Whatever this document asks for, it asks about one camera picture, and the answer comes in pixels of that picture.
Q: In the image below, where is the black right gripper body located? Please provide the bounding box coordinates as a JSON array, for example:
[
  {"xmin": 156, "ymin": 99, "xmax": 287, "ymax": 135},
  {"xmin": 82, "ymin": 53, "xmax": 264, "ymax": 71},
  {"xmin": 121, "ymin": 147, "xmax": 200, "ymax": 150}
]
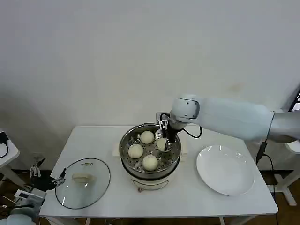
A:
[{"xmin": 163, "ymin": 121, "xmax": 178, "ymax": 144}]

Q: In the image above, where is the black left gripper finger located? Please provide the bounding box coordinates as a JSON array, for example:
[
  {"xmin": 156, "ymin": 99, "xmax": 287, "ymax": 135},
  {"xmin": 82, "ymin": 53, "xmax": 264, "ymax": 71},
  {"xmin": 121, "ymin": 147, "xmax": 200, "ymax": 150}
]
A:
[
  {"xmin": 30, "ymin": 158, "xmax": 46, "ymax": 178},
  {"xmin": 52, "ymin": 167, "xmax": 67, "ymax": 187}
]

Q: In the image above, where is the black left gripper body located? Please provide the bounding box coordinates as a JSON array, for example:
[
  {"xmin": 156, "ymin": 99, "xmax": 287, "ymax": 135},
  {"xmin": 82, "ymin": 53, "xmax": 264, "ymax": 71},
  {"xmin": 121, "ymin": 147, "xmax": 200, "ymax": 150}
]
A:
[{"xmin": 30, "ymin": 175, "xmax": 56, "ymax": 192}]

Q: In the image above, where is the white steamed bun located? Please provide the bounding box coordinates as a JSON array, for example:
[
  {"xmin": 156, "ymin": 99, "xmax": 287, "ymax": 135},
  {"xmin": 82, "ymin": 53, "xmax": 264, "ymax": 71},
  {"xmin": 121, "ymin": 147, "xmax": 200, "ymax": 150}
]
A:
[
  {"xmin": 140, "ymin": 130, "xmax": 155, "ymax": 145},
  {"xmin": 142, "ymin": 154, "xmax": 159, "ymax": 172},
  {"xmin": 156, "ymin": 138, "xmax": 168, "ymax": 152},
  {"xmin": 127, "ymin": 143, "xmax": 144, "ymax": 159}
]

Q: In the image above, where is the small white box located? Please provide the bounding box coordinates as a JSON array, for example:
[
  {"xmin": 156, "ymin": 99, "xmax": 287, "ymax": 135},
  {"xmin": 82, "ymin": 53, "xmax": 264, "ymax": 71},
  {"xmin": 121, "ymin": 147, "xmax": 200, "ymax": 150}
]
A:
[{"xmin": 14, "ymin": 189, "xmax": 30, "ymax": 200}]

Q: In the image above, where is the round glass pot lid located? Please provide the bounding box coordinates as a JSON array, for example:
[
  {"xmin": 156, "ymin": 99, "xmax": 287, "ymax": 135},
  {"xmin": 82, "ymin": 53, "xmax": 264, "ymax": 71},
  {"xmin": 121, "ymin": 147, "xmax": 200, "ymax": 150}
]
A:
[{"xmin": 55, "ymin": 157, "xmax": 111, "ymax": 210}]

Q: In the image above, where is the white side desk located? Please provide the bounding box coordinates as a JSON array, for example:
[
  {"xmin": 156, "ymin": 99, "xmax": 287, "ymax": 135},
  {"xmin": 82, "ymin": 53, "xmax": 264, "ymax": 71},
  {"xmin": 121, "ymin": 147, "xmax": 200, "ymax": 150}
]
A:
[{"xmin": 0, "ymin": 127, "xmax": 32, "ymax": 192}]

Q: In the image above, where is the white electric cooker base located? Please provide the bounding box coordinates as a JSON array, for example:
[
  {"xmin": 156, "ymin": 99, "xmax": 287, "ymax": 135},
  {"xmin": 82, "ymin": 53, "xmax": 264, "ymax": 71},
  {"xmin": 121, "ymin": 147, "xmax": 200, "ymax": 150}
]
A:
[{"xmin": 121, "ymin": 161, "xmax": 181, "ymax": 194}]

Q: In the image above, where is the steel steamer basket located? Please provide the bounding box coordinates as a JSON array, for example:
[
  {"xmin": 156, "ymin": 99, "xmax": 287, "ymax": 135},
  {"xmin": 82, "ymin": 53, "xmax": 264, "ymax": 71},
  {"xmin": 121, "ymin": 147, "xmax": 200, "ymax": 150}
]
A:
[{"xmin": 112, "ymin": 123, "xmax": 189, "ymax": 175}]

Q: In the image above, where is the white round plate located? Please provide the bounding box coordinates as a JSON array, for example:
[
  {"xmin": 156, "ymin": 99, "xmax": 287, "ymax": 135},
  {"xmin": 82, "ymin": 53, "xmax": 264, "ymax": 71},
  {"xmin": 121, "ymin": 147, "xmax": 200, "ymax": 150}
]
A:
[{"xmin": 196, "ymin": 144, "xmax": 255, "ymax": 196}]

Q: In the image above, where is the small white table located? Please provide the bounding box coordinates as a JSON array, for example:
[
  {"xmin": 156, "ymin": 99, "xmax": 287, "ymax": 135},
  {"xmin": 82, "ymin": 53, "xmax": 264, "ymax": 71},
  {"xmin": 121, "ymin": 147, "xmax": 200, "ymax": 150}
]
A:
[{"xmin": 38, "ymin": 125, "xmax": 279, "ymax": 225}]

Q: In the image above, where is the dark computer monitor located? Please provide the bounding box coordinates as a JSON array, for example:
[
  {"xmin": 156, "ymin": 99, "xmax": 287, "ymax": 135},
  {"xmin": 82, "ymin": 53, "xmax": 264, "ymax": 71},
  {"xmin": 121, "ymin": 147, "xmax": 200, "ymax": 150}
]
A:
[{"xmin": 288, "ymin": 84, "xmax": 300, "ymax": 112}]

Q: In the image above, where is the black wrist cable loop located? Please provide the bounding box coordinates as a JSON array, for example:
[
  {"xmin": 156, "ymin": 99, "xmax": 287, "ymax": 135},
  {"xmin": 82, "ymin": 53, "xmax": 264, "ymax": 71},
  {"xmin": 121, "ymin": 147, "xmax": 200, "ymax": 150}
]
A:
[{"xmin": 182, "ymin": 126, "xmax": 203, "ymax": 139}]

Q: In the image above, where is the black hanging arm cable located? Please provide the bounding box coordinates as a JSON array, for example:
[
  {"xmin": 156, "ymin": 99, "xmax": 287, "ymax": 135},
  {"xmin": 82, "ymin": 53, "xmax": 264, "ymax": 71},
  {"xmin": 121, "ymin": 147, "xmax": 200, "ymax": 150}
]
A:
[{"xmin": 255, "ymin": 112, "xmax": 276, "ymax": 194}]

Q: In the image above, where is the white frame desk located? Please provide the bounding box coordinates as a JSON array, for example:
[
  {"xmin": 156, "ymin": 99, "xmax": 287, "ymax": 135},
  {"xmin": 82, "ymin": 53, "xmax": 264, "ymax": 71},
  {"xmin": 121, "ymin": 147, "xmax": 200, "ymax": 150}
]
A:
[{"xmin": 256, "ymin": 140, "xmax": 300, "ymax": 207}]

